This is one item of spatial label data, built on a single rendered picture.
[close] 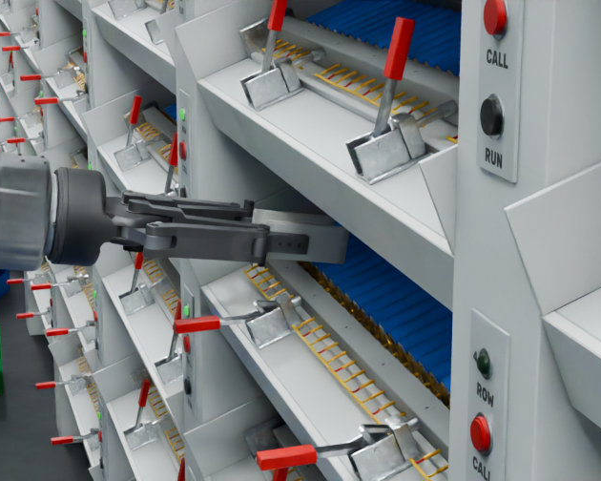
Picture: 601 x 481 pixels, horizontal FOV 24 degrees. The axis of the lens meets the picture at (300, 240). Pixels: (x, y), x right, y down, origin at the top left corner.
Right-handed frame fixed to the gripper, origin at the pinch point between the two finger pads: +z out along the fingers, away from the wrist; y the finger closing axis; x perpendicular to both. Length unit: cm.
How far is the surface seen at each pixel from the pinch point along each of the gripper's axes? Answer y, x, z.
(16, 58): 225, 14, -4
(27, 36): 208, 7, -4
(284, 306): -4.1, 4.8, -1.7
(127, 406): 80, 45, 4
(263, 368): -8.3, 8.7, -3.9
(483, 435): -51, -3, -6
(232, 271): 14.4, 7.0, -1.4
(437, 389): -26.5, 3.4, 2.4
